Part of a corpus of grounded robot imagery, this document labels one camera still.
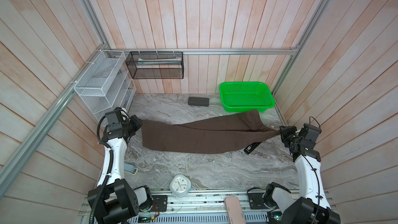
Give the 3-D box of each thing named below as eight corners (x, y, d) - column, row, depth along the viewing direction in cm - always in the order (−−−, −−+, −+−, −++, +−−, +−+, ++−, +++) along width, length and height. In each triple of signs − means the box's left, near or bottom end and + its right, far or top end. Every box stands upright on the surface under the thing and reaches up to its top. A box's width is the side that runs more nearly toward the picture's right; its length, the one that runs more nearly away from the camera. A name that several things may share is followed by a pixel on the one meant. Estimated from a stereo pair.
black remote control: (246, 155, 91) (248, 151, 88) (243, 150, 93) (245, 147, 89) (261, 147, 94) (263, 143, 91) (257, 143, 96) (260, 139, 93)
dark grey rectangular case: (187, 105, 116) (187, 102, 114) (188, 98, 121) (188, 96, 118) (208, 106, 115) (209, 104, 113) (209, 100, 120) (209, 97, 117)
